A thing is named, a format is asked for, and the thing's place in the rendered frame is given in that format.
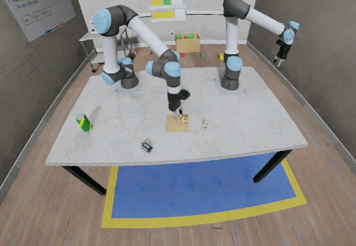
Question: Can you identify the tan flat mat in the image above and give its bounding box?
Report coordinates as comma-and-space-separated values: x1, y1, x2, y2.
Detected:
166, 114, 189, 132

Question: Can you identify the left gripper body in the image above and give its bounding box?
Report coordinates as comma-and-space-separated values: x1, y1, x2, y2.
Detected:
276, 39, 294, 60

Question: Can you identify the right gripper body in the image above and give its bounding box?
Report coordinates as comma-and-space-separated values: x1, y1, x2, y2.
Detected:
166, 83, 190, 111

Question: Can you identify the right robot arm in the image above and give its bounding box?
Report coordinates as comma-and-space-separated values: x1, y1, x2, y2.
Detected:
93, 5, 181, 89

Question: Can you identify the green and yellow drink can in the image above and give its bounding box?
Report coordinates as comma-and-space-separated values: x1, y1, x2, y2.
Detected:
76, 113, 92, 132

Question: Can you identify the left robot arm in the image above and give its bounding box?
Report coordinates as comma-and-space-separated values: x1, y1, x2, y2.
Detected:
221, 0, 300, 91

